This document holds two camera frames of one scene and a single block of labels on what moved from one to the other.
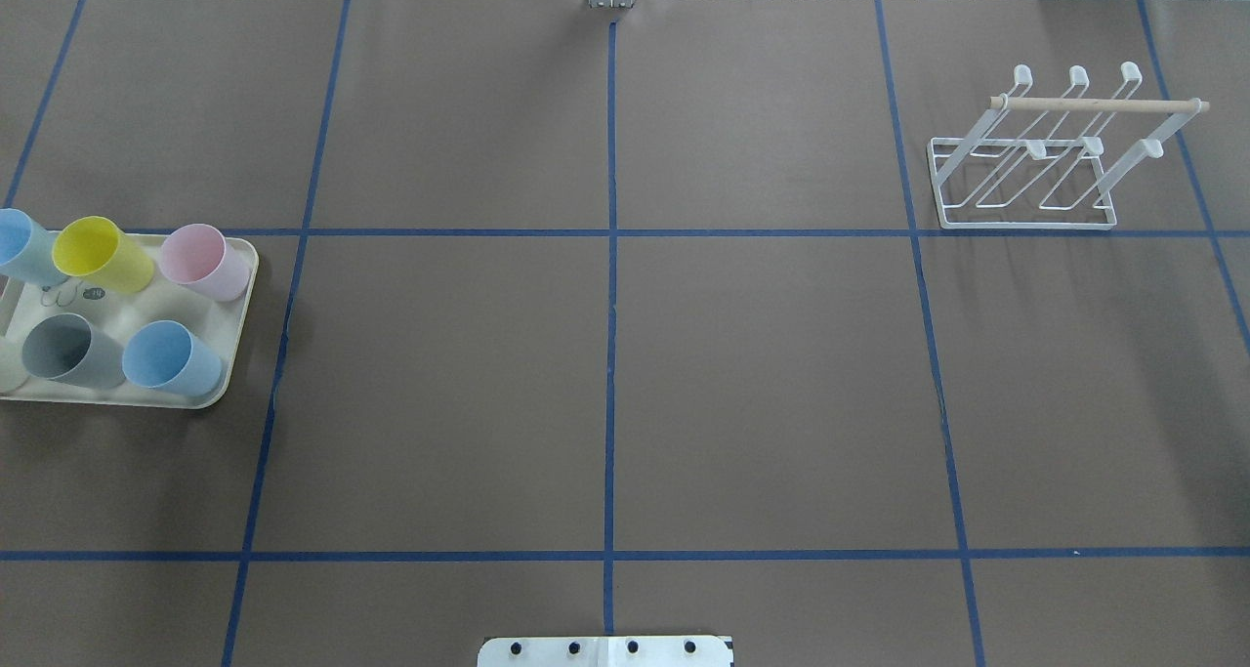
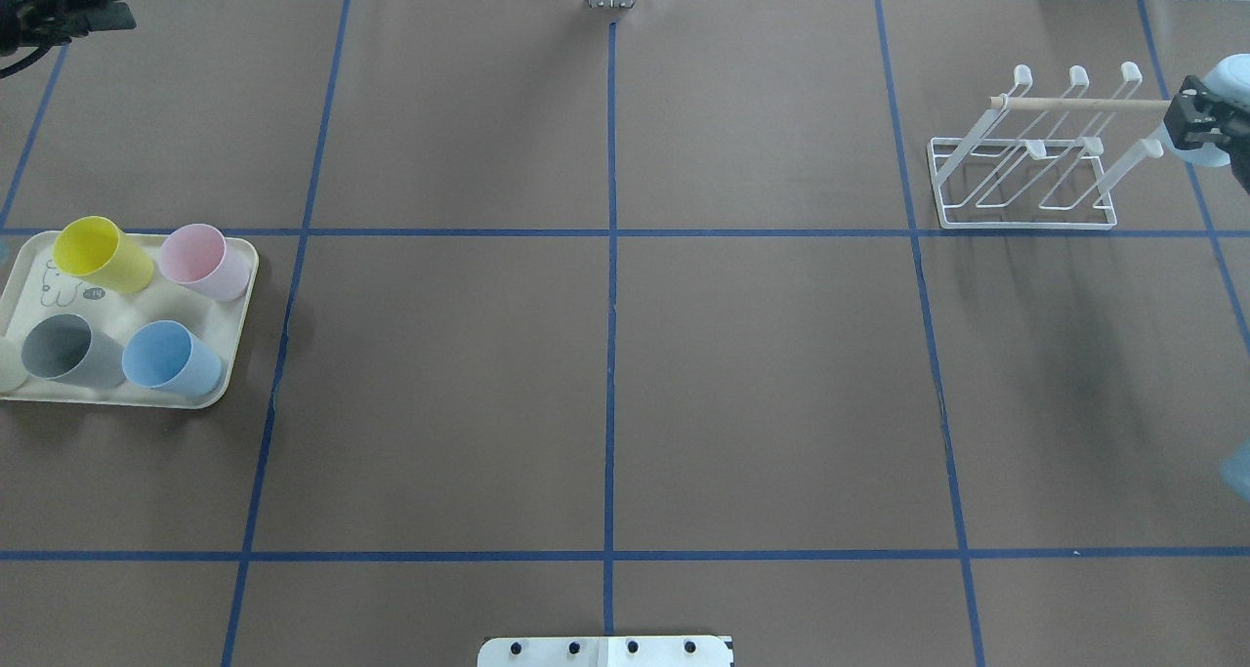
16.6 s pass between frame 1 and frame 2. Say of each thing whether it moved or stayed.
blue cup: stayed
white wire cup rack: stayed
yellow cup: stayed
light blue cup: moved
